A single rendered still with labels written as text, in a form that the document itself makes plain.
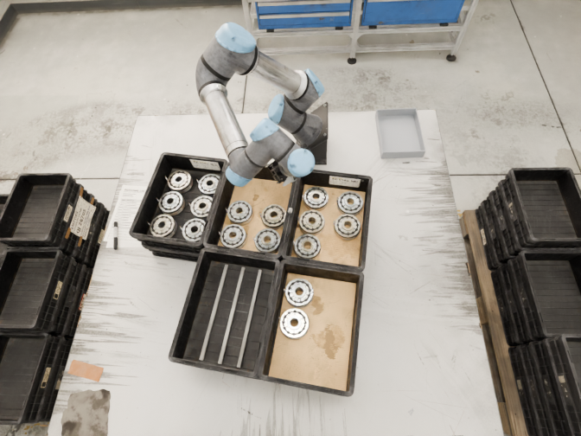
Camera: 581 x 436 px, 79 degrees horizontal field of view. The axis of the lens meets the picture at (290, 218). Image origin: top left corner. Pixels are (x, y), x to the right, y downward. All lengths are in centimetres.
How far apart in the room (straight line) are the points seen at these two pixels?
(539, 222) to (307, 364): 138
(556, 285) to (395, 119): 113
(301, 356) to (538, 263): 135
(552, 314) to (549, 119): 169
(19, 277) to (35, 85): 208
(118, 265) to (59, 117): 208
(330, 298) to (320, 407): 38
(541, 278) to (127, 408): 192
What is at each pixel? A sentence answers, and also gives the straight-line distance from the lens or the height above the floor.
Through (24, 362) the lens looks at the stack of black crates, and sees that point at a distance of 237.
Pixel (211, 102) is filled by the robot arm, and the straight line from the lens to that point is 121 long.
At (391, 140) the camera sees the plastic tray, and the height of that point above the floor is 70.
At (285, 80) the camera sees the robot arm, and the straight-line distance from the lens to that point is 141.
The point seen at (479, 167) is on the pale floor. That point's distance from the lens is 283.
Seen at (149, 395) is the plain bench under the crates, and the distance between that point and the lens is 155.
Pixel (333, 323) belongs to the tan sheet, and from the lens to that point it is 132.
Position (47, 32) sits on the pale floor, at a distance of 454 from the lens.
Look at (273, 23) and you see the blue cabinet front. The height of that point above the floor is 36.
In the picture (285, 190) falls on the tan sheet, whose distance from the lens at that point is 152.
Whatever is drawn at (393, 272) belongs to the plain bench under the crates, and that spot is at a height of 70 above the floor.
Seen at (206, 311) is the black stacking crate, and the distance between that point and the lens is 138.
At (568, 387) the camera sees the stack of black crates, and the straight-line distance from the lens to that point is 188.
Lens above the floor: 213
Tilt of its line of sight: 63 degrees down
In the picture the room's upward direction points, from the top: 7 degrees counter-clockwise
